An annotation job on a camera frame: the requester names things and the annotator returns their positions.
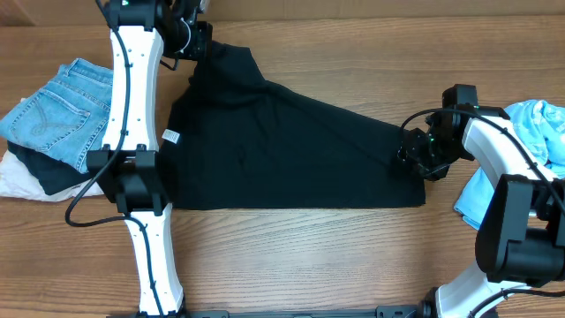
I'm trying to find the folded dark garment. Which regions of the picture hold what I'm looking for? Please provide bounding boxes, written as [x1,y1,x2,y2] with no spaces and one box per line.
[8,141,90,195]

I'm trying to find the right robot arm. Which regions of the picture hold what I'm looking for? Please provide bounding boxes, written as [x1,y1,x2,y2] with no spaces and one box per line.
[398,104,564,317]

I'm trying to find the black t-shirt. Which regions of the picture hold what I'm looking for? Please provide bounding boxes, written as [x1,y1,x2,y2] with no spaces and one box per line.
[160,43,426,210]

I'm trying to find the light blue garment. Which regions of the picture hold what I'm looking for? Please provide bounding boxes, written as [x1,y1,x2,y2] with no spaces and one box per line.
[454,100,564,230]

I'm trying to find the folded blue jeans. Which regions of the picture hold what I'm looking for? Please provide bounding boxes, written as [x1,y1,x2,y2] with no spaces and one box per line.
[1,58,113,173]

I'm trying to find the folded white garment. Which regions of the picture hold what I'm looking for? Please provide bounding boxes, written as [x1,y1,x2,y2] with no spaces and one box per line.
[1,150,87,202]

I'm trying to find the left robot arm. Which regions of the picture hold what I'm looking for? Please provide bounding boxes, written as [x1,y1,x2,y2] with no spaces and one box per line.
[87,0,213,317]

